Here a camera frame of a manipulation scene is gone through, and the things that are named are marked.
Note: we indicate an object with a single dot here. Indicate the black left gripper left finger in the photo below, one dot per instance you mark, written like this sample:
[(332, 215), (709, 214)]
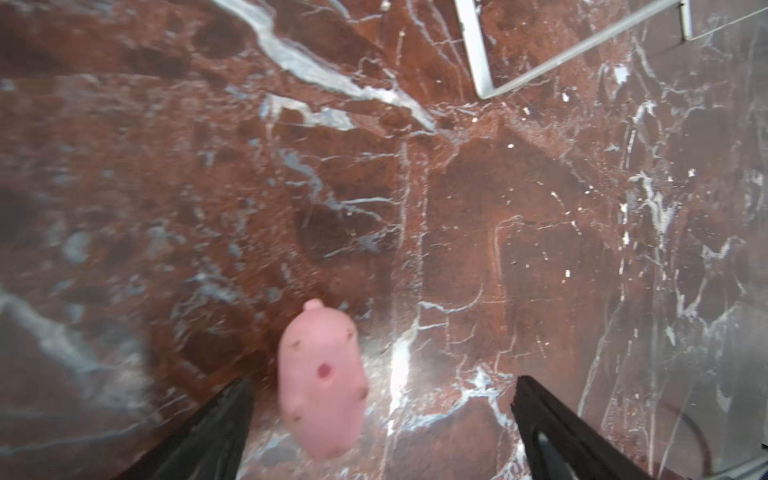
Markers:
[(208, 445)]

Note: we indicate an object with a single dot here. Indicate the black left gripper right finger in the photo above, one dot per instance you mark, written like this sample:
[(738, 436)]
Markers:
[(560, 445)]

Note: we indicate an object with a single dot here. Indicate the white two-tier metal shelf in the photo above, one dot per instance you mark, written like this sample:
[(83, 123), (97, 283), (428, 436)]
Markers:
[(698, 19)]

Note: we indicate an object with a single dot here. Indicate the pink pig toy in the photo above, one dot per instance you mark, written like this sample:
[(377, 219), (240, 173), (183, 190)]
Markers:
[(322, 385)]

